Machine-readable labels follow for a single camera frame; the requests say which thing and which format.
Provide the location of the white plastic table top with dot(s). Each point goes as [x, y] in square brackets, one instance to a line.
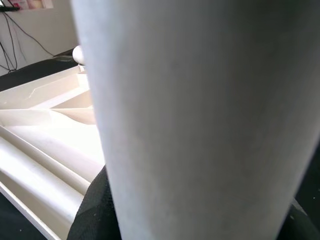
[50, 117]

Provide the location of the black tablecloth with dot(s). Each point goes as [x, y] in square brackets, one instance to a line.
[25, 75]

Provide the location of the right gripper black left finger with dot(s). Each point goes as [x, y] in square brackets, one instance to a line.
[95, 217]

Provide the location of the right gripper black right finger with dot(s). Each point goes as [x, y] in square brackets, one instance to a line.
[302, 230]

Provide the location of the white plastic table leg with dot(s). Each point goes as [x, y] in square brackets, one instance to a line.
[200, 112]
[78, 55]
[37, 175]

